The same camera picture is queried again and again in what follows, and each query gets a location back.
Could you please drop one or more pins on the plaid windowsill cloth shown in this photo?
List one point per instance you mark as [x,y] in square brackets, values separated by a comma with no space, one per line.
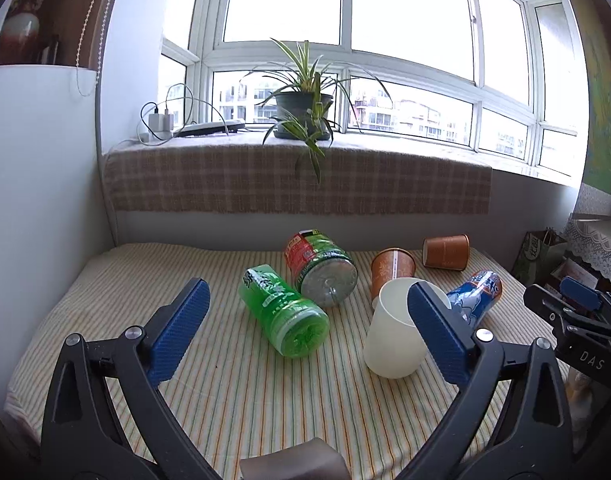
[225,175]

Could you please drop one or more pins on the white power strip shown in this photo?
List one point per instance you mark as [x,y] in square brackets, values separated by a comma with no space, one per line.
[153,139]

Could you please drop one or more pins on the brown wall picture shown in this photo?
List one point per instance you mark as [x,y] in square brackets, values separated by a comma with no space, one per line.
[40,15]

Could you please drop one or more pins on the green paper bag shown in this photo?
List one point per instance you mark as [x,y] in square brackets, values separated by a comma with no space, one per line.
[535,257]

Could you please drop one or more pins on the white cup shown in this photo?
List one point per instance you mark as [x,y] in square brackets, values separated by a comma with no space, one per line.
[393,340]

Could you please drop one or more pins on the flat black white device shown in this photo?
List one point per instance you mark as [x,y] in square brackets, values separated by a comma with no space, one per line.
[210,127]

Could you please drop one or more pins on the white window frame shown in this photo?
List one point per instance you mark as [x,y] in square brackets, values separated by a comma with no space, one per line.
[345,55]

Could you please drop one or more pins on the potted spider plant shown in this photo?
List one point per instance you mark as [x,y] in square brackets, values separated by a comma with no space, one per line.
[303,105]

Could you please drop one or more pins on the white lace cloth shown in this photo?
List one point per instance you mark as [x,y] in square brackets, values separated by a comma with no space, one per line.
[598,240]

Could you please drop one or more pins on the orange paper cup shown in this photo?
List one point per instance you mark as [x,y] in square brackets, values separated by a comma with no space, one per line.
[448,252]
[388,267]

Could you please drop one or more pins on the green plastic bottle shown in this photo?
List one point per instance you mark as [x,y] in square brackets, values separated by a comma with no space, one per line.
[280,312]

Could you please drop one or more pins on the green yellow wall poster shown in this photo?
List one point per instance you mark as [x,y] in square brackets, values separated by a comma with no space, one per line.
[605,110]

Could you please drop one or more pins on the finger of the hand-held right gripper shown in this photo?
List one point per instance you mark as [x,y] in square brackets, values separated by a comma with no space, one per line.
[579,292]
[553,310]

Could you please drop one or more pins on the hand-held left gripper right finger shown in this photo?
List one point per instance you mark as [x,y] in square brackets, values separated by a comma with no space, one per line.
[438,332]

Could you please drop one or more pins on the red label plastic bottle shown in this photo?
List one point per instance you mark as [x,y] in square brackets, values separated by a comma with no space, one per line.
[318,265]

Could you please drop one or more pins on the blue drink can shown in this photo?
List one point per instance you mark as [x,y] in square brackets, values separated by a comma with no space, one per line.
[480,292]

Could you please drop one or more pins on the white plug charger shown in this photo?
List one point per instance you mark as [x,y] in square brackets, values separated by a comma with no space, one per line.
[167,124]
[153,124]

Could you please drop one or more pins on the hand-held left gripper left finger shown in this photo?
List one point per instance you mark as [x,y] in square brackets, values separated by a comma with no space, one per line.
[181,322]

